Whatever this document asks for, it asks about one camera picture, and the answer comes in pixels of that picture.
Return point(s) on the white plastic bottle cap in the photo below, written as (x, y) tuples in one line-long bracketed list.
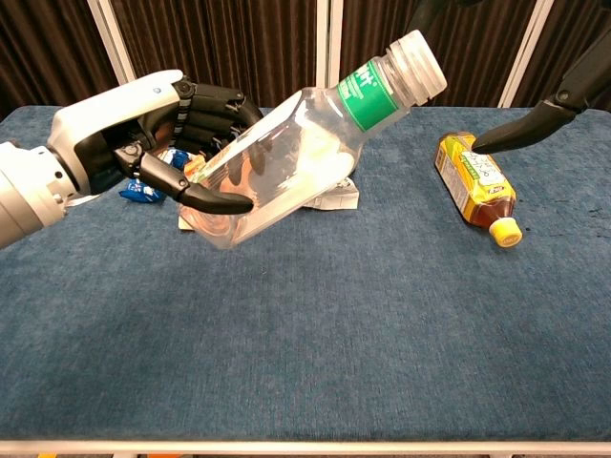
[(420, 67)]

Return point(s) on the blue fabric table cover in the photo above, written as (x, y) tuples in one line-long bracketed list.
[(334, 324)]

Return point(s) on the tea bottle yellow label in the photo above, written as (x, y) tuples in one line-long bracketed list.
[(472, 186)]

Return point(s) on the orange peanut butter pouch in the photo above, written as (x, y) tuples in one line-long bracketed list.
[(193, 168)]

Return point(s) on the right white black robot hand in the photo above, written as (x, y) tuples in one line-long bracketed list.
[(549, 117)]

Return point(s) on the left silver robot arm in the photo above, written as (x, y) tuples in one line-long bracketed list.
[(24, 191)]

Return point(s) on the blue snack packet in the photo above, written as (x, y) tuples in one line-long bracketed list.
[(141, 192)]

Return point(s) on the white partition post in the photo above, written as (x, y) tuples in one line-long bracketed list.
[(525, 52), (329, 43), (117, 43)]

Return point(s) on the transparent plastic bottle green label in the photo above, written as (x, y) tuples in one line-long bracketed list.
[(305, 143)]

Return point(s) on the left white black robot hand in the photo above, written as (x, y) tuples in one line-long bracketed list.
[(110, 114)]

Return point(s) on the dark brown pleated curtain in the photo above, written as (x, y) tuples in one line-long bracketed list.
[(568, 28), (43, 47), (372, 24), (219, 43)]

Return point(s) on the crumpled white paper carton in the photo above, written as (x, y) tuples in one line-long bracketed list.
[(341, 198)]

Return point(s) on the white metal table frame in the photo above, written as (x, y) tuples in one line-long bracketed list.
[(305, 448)]

